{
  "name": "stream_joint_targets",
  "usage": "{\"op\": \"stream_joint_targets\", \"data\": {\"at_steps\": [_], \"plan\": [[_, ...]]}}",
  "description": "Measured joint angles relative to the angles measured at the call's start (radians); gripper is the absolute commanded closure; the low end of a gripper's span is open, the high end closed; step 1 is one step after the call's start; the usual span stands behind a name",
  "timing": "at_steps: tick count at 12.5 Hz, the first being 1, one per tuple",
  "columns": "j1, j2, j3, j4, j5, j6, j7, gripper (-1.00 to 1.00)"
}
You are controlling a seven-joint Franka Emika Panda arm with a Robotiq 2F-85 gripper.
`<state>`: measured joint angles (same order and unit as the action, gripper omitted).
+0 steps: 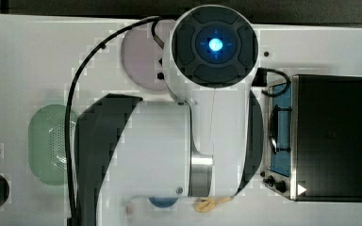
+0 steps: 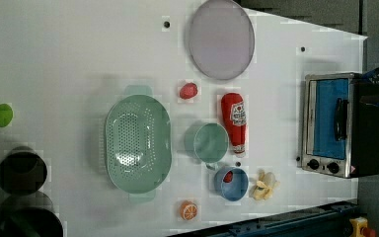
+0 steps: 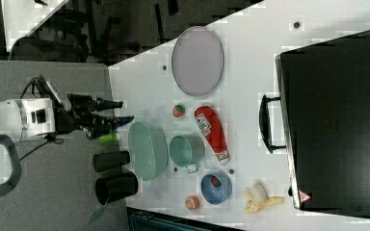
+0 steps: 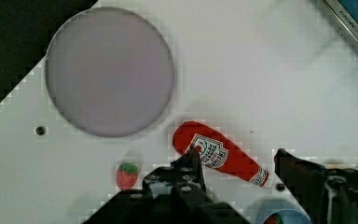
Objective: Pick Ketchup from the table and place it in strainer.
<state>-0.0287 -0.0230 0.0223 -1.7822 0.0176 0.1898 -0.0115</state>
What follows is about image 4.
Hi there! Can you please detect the grey round plate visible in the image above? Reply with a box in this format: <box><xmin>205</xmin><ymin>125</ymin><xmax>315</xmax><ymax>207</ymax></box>
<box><xmin>45</xmin><ymin>7</ymin><xmax>175</xmax><ymax>137</ymax></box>

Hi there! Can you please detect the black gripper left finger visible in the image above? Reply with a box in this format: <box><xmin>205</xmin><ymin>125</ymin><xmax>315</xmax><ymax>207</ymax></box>
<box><xmin>142</xmin><ymin>149</ymin><xmax>206</xmax><ymax>198</ymax></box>

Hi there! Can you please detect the blue cup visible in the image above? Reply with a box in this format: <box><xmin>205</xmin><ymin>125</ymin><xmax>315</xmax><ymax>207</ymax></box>
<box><xmin>255</xmin><ymin>200</ymin><xmax>311</xmax><ymax>224</ymax></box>

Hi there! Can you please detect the red ketchup bottle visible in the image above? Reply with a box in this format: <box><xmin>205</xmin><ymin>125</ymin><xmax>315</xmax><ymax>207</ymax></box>
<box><xmin>172</xmin><ymin>121</ymin><xmax>275</xmax><ymax>188</ymax></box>

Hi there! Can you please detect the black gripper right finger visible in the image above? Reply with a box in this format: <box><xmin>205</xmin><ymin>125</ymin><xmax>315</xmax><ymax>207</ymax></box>
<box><xmin>274</xmin><ymin>148</ymin><xmax>358</xmax><ymax>224</ymax></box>

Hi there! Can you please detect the red toy strawberry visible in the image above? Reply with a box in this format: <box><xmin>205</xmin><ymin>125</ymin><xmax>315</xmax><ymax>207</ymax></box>
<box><xmin>116</xmin><ymin>163</ymin><xmax>138</xmax><ymax>190</ymax></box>

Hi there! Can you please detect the small red fruit in cup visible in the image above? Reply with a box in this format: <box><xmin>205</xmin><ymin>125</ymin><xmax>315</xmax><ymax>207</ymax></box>
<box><xmin>264</xmin><ymin>215</ymin><xmax>282</xmax><ymax>224</ymax></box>

